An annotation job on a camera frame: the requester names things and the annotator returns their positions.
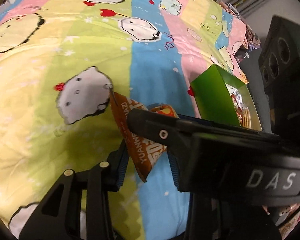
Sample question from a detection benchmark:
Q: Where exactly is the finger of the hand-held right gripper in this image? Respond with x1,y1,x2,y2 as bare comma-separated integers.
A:
176,114,281,137
126,108,198,153

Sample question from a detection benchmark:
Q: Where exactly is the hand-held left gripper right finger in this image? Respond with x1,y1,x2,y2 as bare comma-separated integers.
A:
167,152,213,240

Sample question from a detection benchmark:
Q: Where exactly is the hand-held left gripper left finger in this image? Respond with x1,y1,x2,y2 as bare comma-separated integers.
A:
19,144,130,240

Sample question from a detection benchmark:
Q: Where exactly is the orange seaweed print snack packet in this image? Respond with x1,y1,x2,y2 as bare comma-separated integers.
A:
147,103,179,118

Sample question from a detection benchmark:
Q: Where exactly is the brown orange seed packet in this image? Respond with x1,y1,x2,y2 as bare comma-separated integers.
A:
109,91,171,183

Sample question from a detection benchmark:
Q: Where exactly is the green cardboard box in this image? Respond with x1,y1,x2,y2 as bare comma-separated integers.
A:
189,63,263,132

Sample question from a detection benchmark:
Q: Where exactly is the red bubble tea packet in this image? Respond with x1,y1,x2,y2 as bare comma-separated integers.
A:
229,85,243,115

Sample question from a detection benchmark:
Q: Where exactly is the clear cracker pack white label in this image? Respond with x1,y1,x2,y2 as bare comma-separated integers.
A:
240,106,253,128

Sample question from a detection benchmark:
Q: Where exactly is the patterned cloth pile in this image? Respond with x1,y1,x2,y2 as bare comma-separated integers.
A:
218,1,262,56

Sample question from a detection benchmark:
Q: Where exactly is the striped cartoon printed blanket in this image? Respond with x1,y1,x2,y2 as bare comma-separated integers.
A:
0,0,248,240

